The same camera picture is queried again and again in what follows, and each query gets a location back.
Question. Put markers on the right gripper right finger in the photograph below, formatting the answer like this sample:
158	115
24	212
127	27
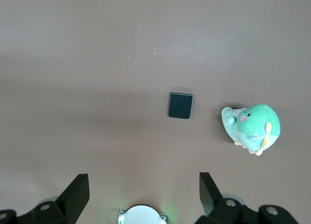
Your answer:
211	197

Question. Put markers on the green dinosaur plush toy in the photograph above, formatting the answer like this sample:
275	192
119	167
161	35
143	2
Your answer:
255	126

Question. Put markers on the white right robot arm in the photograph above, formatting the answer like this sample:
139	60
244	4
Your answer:
142	215

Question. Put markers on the brown table cover mat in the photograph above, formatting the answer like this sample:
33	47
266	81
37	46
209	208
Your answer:
97	63

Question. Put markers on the black phone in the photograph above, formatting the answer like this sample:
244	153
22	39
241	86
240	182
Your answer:
181	105

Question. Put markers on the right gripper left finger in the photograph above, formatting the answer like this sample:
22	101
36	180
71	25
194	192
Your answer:
73	199

